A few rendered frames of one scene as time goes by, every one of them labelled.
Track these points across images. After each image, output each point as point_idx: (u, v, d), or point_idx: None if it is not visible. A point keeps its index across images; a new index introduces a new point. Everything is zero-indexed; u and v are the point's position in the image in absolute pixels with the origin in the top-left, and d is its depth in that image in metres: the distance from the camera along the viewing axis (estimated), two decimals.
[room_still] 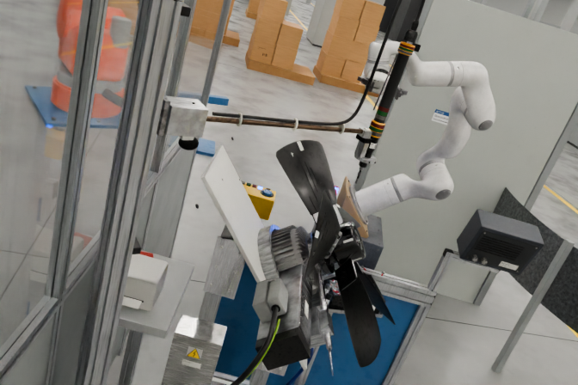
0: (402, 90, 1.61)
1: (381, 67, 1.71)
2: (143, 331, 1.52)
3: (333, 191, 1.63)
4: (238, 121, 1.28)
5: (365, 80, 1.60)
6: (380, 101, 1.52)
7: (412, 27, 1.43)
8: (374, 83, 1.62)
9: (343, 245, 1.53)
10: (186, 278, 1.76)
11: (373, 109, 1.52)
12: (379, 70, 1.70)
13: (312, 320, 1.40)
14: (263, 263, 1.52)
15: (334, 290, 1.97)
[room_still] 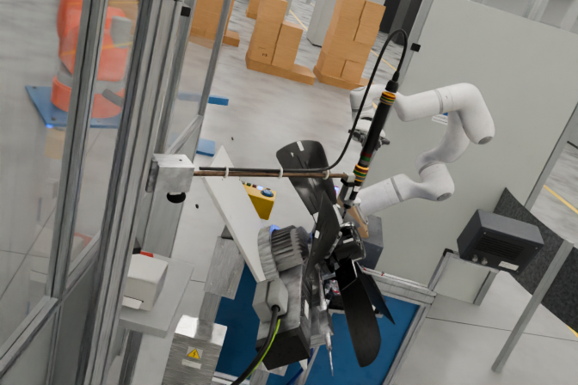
0: (383, 140, 1.60)
1: (367, 115, 1.70)
2: (143, 331, 1.52)
3: (333, 191, 1.63)
4: (224, 174, 1.33)
5: (358, 133, 1.59)
6: (364, 146, 1.57)
7: (393, 78, 1.48)
8: None
9: (343, 245, 1.53)
10: (186, 278, 1.76)
11: (359, 155, 1.58)
12: (365, 118, 1.70)
13: (312, 320, 1.40)
14: (263, 263, 1.52)
15: (334, 290, 1.97)
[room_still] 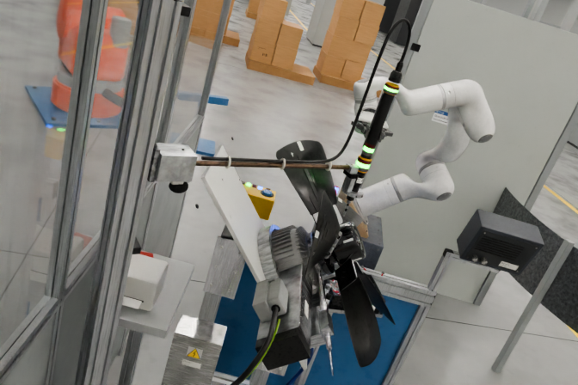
0: (386, 131, 1.59)
1: (371, 106, 1.69)
2: (143, 331, 1.52)
3: (333, 191, 1.63)
4: (227, 164, 1.32)
5: (361, 125, 1.58)
6: (366, 137, 1.56)
7: (396, 68, 1.47)
8: None
9: (343, 245, 1.53)
10: (186, 278, 1.76)
11: (363, 146, 1.57)
12: (369, 109, 1.69)
13: (312, 320, 1.40)
14: (263, 263, 1.52)
15: (334, 290, 1.97)
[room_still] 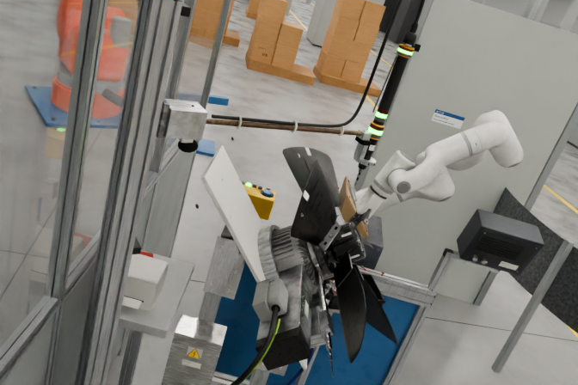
0: None
1: (389, 196, 1.85)
2: (143, 331, 1.52)
3: (336, 195, 1.68)
4: (237, 124, 1.28)
5: (359, 220, 1.87)
6: (379, 103, 1.52)
7: (411, 29, 1.43)
8: (363, 214, 1.86)
9: (341, 239, 1.54)
10: (186, 278, 1.76)
11: (372, 111, 1.52)
12: (385, 197, 1.84)
13: (312, 320, 1.40)
14: (263, 263, 1.52)
15: (334, 290, 1.97)
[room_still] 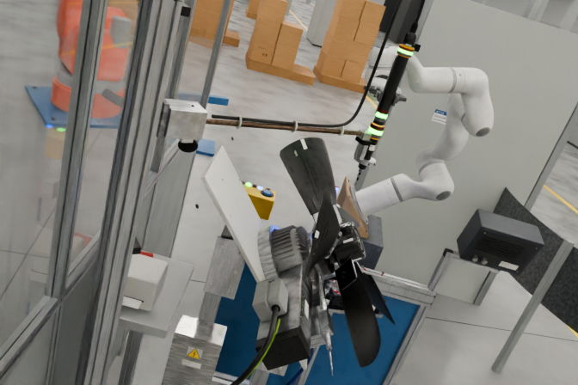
0: (400, 96, 1.54)
1: (383, 73, 1.65)
2: (143, 331, 1.52)
3: None
4: (237, 124, 1.28)
5: (374, 89, 1.54)
6: (379, 103, 1.52)
7: (411, 29, 1.43)
8: None
9: (339, 226, 1.58)
10: (186, 278, 1.76)
11: (375, 113, 1.52)
12: (381, 76, 1.64)
13: (312, 320, 1.40)
14: (263, 263, 1.52)
15: (334, 290, 1.97)
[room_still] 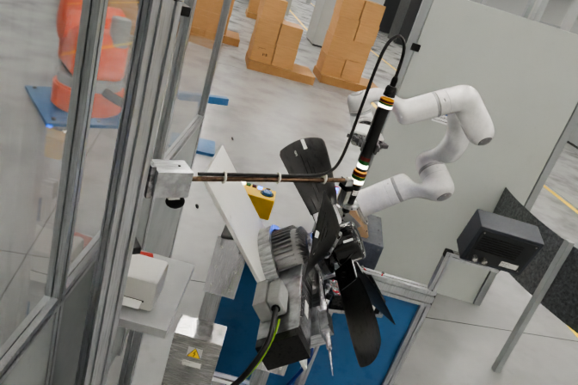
0: (381, 143, 1.60)
1: (366, 119, 1.71)
2: (143, 331, 1.52)
3: None
4: (223, 180, 1.34)
5: (356, 137, 1.59)
6: (362, 151, 1.58)
7: (391, 82, 1.49)
8: None
9: (339, 226, 1.58)
10: (186, 278, 1.76)
11: (358, 160, 1.58)
12: (365, 122, 1.70)
13: (312, 320, 1.40)
14: (263, 263, 1.52)
15: (334, 290, 1.97)
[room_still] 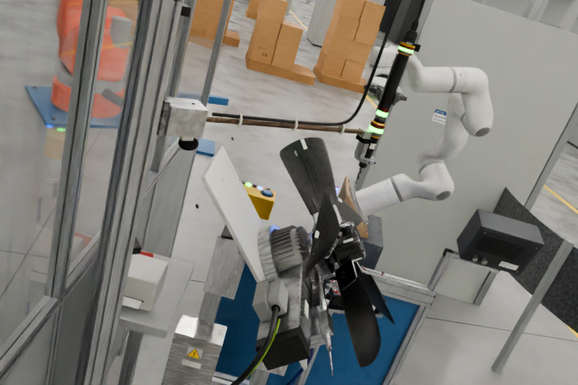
0: (400, 95, 1.54)
1: (383, 72, 1.65)
2: (143, 331, 1.52)
3: None
4: (238, 122, 1.28)
5: (374, 88, 1.53)
6: (380, 101, 1.52)
7: (412, 27, 1.43)
8: None
9: (339, 226, 1.58)
10: (186, 278, 1.76)
11: (376, 111, 1.52)
12: (381, 75, 1.64)
13: (312, 320, 1.40)
14: (263, 263, 1.52)
15: (334, 290, 1.97)
